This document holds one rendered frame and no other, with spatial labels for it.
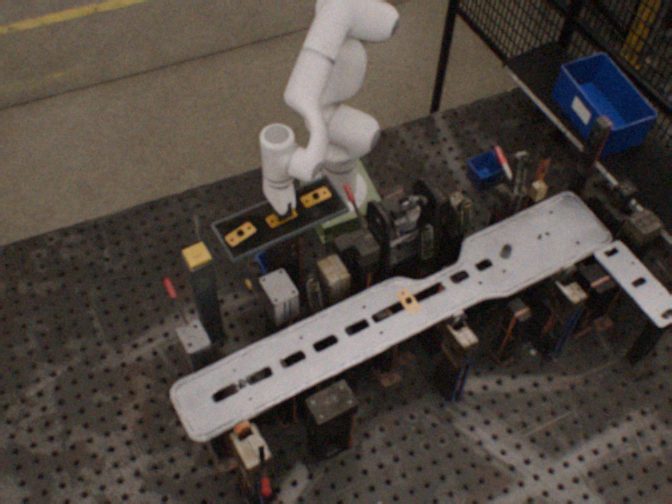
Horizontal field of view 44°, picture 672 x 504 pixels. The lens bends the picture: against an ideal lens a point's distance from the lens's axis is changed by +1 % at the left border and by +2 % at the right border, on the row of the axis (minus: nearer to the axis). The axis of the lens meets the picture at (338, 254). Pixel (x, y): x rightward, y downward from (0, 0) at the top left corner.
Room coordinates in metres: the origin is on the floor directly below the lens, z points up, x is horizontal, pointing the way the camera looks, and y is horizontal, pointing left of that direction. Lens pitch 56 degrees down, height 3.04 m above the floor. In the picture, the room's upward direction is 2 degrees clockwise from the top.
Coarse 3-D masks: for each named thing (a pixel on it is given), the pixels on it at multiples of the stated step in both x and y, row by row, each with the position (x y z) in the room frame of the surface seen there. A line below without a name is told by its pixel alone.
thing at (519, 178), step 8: (520, 152) 1.60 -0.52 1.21; (520, 160) 1.57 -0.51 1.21; (528, 160) 1.57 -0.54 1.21; (512, 168) 1.58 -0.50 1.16; (520, 168) 1.58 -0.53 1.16; (528, 168) 1.55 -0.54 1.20; (512, 176) 1.57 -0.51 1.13; (520, 176) 1.58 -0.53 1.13; (512, 184) 1.57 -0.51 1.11; (520, 184) 1.58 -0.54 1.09; (512, 192) 1.56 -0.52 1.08; (520, 192) 1.57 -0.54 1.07; (512, 200) 1.55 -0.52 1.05
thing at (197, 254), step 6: (192, 246) 1.26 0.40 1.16; (198, 246) 1.26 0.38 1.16; (204, 246) 1.26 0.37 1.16; (186, 252) 1.24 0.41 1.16; (192, 252) 1.24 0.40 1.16; (198, 252) 1.24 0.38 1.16; (204, 252) 1.24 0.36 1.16; (186, 258) 1.22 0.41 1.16; (192, 258) 1.22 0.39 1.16; (198, 258) 1.22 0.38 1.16; (204, 258) 1.22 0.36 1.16; (210, 258) 1.22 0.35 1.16; (192, 264) 1.20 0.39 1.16; (198, 264) 1.20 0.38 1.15
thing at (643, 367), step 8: (664, 312) 1.22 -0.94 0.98; (648, 320) 1.21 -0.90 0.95; (648, 328) 1.20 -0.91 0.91; (656, 328) 1.18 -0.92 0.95; (664, 328) 1.18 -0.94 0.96; (640, 336) 1.21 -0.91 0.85; (648, 336) 1.19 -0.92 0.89; (656, 336) 1.18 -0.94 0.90; (624, 344) 1.26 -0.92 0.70; (632, 344) 1.21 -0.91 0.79; (640, 344) 1.20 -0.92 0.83; (648, 344) 1.18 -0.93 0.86; (616, 352) 1.23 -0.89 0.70; (624, 352) 1.23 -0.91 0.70; (632, 352) 1.20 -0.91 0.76; (640, 352) 1.18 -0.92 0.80; (648, 352) 1.20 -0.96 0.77; (624, 360) 1.20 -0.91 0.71; (632, 360) 1.19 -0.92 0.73; (640, 360) 1.19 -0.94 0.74; (632, 368) 1.18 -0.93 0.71; (640, 368) 1.18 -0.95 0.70; (648, 368) 1.18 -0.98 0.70; (640, 376) 1.15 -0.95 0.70
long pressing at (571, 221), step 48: (480, 240) 1.43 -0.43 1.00; (528, 240) 1.44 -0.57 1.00; (576, 240) 1.45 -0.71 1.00; (384, 288) 1.25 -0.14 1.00; (480, 288) 1.26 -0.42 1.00; (288, 336) 1.08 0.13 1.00; (336, 336) 1.08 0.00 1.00; (384, 336) 1.09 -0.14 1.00; (192, 384) 0.92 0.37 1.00; (288, 384) 0.93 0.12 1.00; (192, 432) 0.79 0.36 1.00
